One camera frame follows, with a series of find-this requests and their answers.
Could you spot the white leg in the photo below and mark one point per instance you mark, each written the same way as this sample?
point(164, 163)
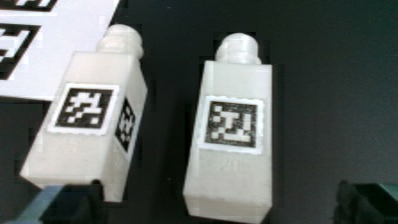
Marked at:
point(228, 182)
point(84, 144)

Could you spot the white sheet with markers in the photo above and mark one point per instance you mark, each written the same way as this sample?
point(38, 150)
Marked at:
point(49, 28)

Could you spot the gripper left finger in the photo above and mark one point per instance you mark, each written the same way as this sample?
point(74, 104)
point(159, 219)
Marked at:
point(68, 204)

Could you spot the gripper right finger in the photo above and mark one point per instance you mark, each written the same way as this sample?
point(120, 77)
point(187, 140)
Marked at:
point(367, 203)

